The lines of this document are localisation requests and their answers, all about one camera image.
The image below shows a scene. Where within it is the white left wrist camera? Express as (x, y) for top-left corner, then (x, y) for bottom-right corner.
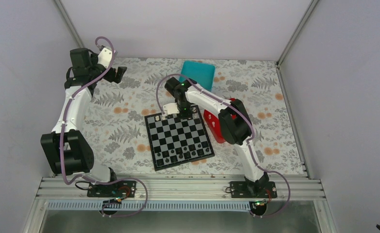
(98, 46), (117, 68)

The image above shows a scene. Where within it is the red piece tray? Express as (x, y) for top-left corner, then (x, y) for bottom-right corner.
(203, 109), (237, 145)

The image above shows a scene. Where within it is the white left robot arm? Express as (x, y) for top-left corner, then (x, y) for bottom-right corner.
(40, 46), (127, 197)

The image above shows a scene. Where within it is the teal square box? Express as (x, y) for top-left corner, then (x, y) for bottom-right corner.
(181, 61), (215, 91)

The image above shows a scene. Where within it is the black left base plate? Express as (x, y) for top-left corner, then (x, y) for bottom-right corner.
(86, 180), (137, 199)

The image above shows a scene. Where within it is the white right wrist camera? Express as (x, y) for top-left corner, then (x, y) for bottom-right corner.
(162, 103), (180, 116)

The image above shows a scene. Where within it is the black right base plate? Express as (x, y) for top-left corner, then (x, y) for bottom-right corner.
(225, 181), (278, 199)

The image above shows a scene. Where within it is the aluminium rail frame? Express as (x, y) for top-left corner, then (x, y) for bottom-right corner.
(36, 175), (326, 201)

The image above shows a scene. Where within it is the black white chessboard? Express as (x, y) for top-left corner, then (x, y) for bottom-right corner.
(144, 105), (215, 171)

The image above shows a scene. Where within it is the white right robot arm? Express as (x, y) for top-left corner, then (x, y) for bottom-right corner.
(161, 75), (269, 198)

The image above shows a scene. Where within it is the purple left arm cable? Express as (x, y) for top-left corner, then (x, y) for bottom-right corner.
(59, 36), (149, 218)

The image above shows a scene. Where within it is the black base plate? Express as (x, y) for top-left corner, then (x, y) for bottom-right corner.
(86, 180), (137, 199)
(225, 181), (278, 199)

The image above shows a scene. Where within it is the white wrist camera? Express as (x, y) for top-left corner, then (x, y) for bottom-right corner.
(98, 46), (117, 68)
(162, 103), (180, 116)

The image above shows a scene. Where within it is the floral table mat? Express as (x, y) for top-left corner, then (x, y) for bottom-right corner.
(82, 58), (305, 175)

